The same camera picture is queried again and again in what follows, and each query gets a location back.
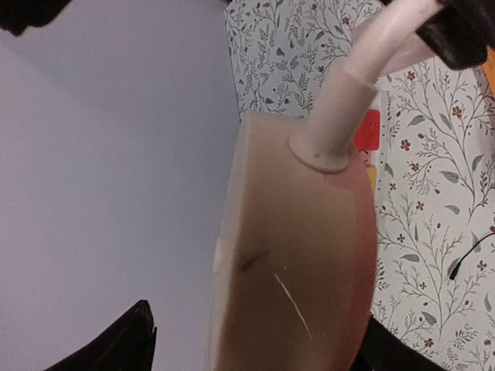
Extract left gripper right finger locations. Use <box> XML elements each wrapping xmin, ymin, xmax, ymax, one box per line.
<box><xmin>353</xmin><ymin>316</ymin><xmax>443</xmax><ymax>371</ymax></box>

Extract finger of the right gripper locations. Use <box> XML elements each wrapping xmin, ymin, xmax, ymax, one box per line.
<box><xmin>381</xmin><ymin>0</ymin><xmax>495</xmax><ymax>71</ymax></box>
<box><xmin>1</xmin><ymin>0</ymin><xmax>70</xmax><ymax>36</ymax></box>

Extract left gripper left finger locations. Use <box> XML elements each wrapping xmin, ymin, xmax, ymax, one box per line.
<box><xmin>46</xmin><ymin>299</ymin><xmax>157</xmax><ymax>371</ymax></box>

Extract thin black adapter cable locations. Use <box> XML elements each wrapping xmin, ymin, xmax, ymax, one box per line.
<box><xmin>446</xmin><ymin>231</ymin><xmax>495</xmax><ymax>287</ymax></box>

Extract pink round power socket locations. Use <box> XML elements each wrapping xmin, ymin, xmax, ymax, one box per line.
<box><xmin>207</xmin><ymin>61</ymin><xmax>382</xmax><ymax>371</ymax></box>

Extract red cube socket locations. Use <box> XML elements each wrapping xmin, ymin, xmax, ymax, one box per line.
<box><xmin>353</xmin><ymin>109</ymin><xmax>381</xmax><ymax>151</ymax></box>

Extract yellow cube socket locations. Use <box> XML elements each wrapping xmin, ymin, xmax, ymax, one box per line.
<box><xmin>366</xmin><ymin>165</ymin><xmax>377</xmax><ymax>192</ymax></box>

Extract orange USB power strip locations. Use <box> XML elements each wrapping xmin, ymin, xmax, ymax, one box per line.
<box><xmin>482</xmin><ymin>47</ymin><xmax>495</xmax><ymax>95</ymax></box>

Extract white multicolour power strip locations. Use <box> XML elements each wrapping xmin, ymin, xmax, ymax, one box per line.
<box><xmin>359</xmin><ymin>91</ymin><xmax>387</xmax><ymax>212</ymax></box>

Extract floral table cloth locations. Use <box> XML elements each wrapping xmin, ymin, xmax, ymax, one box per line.
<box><xmin>224</xmin><ymin>1</ymin><xmax>494</xmax><ymax>370</ymax></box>

